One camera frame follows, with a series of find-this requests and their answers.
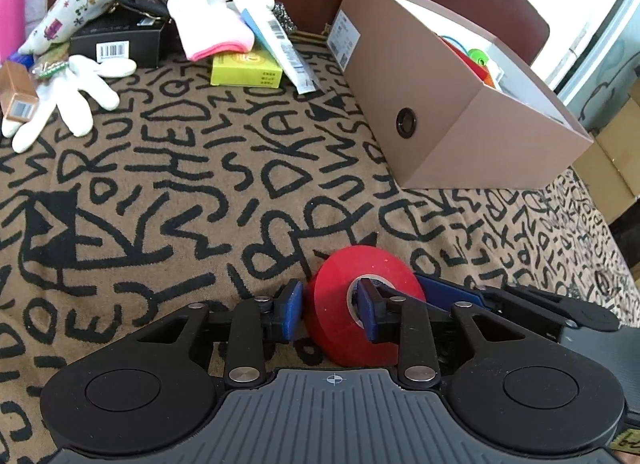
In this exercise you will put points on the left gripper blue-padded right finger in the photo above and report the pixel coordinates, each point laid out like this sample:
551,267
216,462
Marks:
388,316

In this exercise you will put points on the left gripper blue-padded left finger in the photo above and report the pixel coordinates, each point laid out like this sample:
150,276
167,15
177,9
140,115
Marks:
253,329

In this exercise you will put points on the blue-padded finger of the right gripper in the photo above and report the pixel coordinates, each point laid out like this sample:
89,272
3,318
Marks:
443,294

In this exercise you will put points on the red tape roll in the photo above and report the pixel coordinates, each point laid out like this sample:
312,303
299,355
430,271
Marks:
339,320

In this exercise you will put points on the white cotton glove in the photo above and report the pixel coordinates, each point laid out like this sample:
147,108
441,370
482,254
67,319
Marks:
66,93

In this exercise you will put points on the gold cosmetic box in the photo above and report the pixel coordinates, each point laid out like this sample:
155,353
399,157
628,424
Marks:
19,99

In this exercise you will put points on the letter-patterned brown blanket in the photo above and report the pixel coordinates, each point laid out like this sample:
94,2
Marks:
189,192

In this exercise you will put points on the brown cardboard storage box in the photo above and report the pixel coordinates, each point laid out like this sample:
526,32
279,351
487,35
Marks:
450,105

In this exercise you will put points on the stacked cardboard boxes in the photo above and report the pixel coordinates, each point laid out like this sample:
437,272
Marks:
610,166

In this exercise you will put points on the yellow small box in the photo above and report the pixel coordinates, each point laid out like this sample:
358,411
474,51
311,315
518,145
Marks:
253,69

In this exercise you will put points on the white and blue tube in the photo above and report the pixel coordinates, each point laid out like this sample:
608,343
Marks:
272,36

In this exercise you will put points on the white glove with pink cuff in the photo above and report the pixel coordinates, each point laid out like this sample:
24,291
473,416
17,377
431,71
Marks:
209,27

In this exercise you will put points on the black product box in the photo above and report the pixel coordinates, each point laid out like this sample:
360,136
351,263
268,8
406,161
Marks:
122,35

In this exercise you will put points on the packaged green cookie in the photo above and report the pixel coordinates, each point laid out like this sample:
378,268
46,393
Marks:
52,61

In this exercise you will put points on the blue flat box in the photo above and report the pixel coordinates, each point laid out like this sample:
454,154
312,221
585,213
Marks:
26,60

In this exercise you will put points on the pink thermos bottle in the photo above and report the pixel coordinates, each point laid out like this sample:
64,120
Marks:
12,26

